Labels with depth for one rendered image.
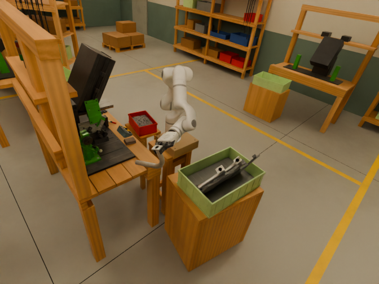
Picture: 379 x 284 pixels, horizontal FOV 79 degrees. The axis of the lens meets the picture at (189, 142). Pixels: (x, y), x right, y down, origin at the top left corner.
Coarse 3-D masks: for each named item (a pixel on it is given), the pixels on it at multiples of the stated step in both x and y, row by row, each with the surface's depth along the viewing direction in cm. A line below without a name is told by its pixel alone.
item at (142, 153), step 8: (112, 120) 244; (112, 128) 232; (120, 136) 222; (136, 144) 215; (136, 152) 206; (144, 152) 207; (144, 160) 198; (152, 160) 199; (152, 168) 195; (160, 168) 202; (144, 176) 202; (152, 176) 200
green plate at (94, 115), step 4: (88, 100) 197; (92, 100) 199; (96, 100) 202; (88, 104) 198; (92, 104) 200; (96, 104) 203; (88, 108) 199; (92, 108) 201; (96, 108) 204; (88, 112) 200; (92, 112) 202; (96, 112) 205; (100, 112) 207; (88, 116) 201; (92, 116) 203; (96, 116) 205; (100, 116) 208; (92, 120) 204; (96, 120) 206
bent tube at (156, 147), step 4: (152, 148) 127; (156, 148) 126; (160, 148) 126; (156, 152) 128; (160, 156) 129; (136, 160) 145; (160, 160) 130; (164, 160) 131; (136, 164) 145; (140, 164) 143; (144, 164) 141; (148, 164) 139; (152, 164) 138; (156, 164) 137; (160, 164) 132
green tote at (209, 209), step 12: (216, 156) 208; (228, 156) 222; (240, 156) 209; (180, 168) 185; (192, 168) 195; (252, 168) 202; (180, 180) 186; (252, 180) 183; (192, 192) 176; (240, 192) 181; (204, 204) 168; (216, 204) 163; (228, 204) 179
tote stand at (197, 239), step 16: (176, 176) 201; (176, 192) 192; (256, 192) 195; (176, 208) 201; (192, 208) 175; (224, 208) 178; (240, 208) 193; (256, 208) 212; (176, 224) 211; (192, 224) 178; (208, 224) 178; (224, 224) 194; (240, 224) 214; (176, 240) 222; (192, 240) 186; (208, 240) 195; (224, 240) 215; (240, 240) 239; (192, 256) 197; (208, 256) 217
